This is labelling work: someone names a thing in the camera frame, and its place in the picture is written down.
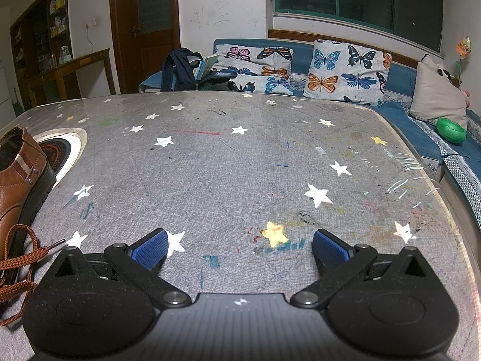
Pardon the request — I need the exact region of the beige pillow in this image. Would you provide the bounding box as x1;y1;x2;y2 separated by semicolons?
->
409;60;470;134

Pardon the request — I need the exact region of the wooden side table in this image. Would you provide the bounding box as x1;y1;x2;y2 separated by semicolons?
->
26;48;116;108

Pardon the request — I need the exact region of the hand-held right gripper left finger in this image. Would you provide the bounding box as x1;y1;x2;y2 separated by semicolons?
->
56;229;191;308

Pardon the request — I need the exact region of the dark blue backpack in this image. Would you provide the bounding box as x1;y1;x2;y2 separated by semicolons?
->
161;48;235;93

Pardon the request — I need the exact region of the brown leather shoe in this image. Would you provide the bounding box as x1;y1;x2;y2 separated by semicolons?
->
0;127;57;271

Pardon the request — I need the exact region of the round black induction hob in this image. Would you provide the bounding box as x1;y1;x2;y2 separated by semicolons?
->
35;128;89;187

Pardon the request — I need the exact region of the panda plush toy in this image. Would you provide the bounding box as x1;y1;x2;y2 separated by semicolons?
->
421;53;462;87

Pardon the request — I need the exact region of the book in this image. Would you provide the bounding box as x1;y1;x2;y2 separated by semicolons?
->
195;54;220;81

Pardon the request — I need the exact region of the white fridge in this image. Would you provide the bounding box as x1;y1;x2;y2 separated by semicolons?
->
0;58;16;117

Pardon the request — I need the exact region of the square butterfly print cushion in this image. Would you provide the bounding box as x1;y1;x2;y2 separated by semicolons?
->
307;39;392;108

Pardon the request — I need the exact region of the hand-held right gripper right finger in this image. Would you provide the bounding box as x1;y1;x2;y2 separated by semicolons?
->
290;229;426;308

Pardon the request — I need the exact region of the green ball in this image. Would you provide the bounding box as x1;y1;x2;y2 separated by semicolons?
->
436;117;467;144

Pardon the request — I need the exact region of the brown wooden door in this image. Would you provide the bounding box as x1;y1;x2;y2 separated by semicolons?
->
109;0;181;94

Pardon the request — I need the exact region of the orange headed doll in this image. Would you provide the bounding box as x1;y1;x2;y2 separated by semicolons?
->
456;35;472;83

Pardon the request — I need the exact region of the long butterfly print cushion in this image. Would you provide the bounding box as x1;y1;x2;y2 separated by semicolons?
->
213;44;294;96

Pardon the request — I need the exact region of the dark wooden shelf cabinet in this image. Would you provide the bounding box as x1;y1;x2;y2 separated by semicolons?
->
9;0;74;110

